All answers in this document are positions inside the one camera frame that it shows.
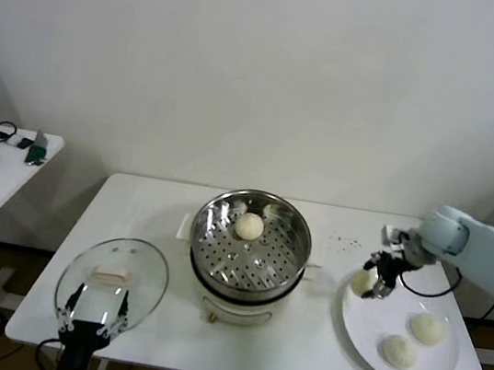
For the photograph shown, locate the green circuit board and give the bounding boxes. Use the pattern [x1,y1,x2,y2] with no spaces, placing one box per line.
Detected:
[24,128,54,169]

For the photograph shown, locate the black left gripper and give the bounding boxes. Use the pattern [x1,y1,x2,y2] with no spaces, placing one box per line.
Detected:
[49,281,134,370]

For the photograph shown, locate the perforated steel steamer basket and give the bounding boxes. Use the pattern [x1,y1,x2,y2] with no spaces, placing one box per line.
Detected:
[181,180,320,301]

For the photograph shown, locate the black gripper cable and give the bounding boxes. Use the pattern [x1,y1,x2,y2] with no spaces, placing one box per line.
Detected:
[396,258,465,302]
[34,334,67,370]

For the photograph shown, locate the black earphone cable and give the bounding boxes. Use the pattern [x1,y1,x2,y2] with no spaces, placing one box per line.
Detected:
[0,121,20,142]

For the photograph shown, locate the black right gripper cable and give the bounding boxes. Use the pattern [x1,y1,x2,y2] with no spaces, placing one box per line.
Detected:
[396,258,465,302]

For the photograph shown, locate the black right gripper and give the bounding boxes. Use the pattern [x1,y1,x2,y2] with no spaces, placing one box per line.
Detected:
[357,245,422,308]

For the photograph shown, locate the scattered dark crumbs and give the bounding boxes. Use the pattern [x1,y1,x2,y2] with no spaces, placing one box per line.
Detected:
[327,233,364,255]

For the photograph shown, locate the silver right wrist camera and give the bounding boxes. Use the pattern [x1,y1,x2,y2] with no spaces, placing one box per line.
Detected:
[379,222,409,254]

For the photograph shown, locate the cream electric cooker base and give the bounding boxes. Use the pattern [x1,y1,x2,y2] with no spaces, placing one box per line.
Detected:
[163,212,330,340]

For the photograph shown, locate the large white plate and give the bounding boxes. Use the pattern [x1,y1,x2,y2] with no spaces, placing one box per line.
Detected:
[324,263,471,370]

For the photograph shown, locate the white steamed baozi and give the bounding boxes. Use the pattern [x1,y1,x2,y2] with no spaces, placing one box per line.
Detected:
[375,332,420,370]
[406,310,450,349]
[348,268,379,301]
[232,210,267,244]

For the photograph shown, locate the glass lid with cream handle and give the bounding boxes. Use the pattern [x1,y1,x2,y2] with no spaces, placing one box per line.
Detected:
[51,227,175,340]

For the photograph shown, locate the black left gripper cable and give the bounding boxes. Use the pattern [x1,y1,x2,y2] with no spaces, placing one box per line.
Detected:
[34,334,67,370]

